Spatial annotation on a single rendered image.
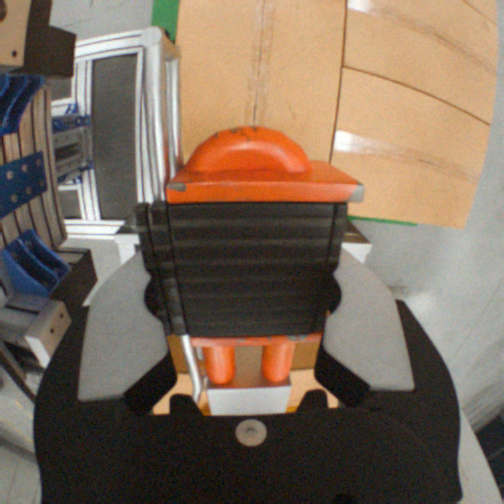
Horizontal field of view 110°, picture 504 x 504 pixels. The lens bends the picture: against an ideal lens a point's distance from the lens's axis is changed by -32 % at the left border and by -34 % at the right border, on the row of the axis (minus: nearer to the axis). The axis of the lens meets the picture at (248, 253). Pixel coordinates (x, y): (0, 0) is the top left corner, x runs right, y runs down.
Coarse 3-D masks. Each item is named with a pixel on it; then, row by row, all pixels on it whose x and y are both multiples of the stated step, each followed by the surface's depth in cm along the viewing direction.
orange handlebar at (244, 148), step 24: (216, 144) 10; (240, 144) 9; (264, 144) 10; (288, 144) 10; (192, 168) 10; (216, 168) 10; (240, 168) 10; (264, 168) 10; (288, 168) 10; (312, 168) 10; (216, 360) 16; (264, 360) 17; (288, 360) 16
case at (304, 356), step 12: (168, 336) 45; (180, 348) 43; (300, 348) 43; (312, 348) 43; (180, 360) 41; (300, 360) 41; (312, 360) 41; (180, 372) 39; (300, 372) 39; (312, 372) 40; (180, 384) 40; (204, 384) 40; (300, 384) 42; (312, 384) 42; (168, 396) 42; (204, 396) 42; (300, 396) 44; (156, 408) 45; (168, 408) 45; (204, 408) 45
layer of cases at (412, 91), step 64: (192, 0) 40; (256, 0) 41; (320, 0) 40; (384, 0) 39; (448, 0) 34; (192, 64) 49; (256, 64) 49; (320, 64) 49; (384, 64) 49; (448, 64) 46; (192, 128) 57; (320, 128) 58; (384, 128) 57; (448, 128) 56; (384, 192) 67; (448, 192) 67
